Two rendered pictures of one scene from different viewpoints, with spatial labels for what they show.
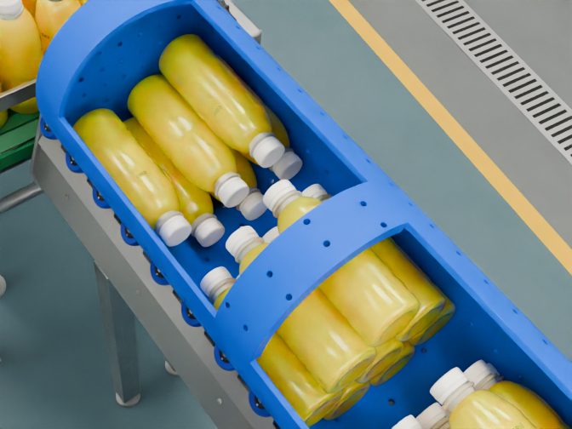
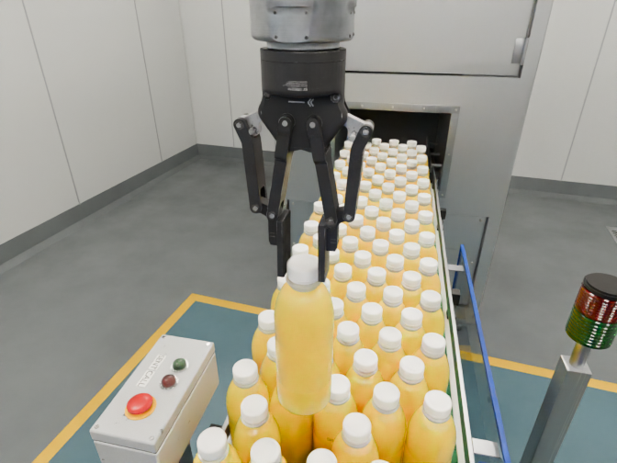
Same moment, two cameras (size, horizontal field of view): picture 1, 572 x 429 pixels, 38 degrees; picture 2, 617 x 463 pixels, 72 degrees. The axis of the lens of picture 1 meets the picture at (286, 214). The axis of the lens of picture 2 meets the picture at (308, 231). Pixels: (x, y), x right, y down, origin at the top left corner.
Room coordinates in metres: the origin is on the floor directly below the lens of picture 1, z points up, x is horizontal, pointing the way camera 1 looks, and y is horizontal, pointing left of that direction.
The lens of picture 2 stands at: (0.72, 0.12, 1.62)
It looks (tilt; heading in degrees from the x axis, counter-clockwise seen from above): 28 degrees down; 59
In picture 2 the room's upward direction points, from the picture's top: straight up
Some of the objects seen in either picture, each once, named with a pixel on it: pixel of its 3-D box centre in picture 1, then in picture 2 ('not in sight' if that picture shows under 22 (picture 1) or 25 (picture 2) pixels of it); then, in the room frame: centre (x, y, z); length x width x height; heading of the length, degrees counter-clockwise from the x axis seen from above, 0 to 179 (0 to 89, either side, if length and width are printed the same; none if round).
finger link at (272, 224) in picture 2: not in sight; (267, 220); (0.89, 0.49, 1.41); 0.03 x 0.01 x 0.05; 137
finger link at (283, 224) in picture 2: not in sight; (284, 243); (0.91, 0.48, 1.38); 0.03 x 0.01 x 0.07; 47
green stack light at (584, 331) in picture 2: not in sight; (592, 323); (1.36, 0.33, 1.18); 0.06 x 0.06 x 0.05
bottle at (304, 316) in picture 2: not in sight; (304, 339); (0.92, 0.46, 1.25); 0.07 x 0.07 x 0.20
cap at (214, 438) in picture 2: not in sight; (212, 443); (0.80, 0.49, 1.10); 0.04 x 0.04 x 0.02
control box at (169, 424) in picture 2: not in sight; (163, 402); (0.76, 0.64, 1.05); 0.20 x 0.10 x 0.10; 47
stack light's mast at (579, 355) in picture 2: not in sight; (591, 325); (1.36, 0.33, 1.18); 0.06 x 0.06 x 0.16
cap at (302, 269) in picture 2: not in sight; (304, 268); (0.92, 0.46, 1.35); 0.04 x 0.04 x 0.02
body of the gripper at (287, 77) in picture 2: not in sight; (303, 99); (0.92, 0.46, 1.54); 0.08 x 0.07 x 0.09; 137
